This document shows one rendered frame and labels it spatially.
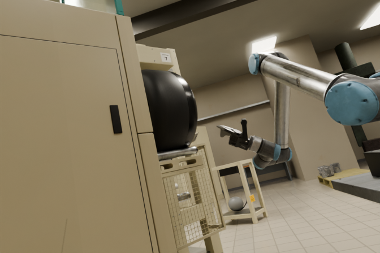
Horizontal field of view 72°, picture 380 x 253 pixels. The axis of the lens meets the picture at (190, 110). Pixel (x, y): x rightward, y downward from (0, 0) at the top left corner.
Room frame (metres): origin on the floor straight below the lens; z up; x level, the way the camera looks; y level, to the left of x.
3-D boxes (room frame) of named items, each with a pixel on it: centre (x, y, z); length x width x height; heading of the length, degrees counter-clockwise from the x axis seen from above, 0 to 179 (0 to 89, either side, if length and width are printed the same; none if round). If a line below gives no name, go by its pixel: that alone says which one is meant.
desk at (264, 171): (7.95, -1.74, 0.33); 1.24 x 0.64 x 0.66; 81
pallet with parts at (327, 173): (5.27, -2.56, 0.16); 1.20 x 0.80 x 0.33; 170
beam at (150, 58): (1.85, 0.35, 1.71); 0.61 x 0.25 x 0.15; 130
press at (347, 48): (6.93, -4.56, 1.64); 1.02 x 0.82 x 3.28; 81
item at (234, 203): (3.89, -0.36, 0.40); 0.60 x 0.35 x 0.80; 51
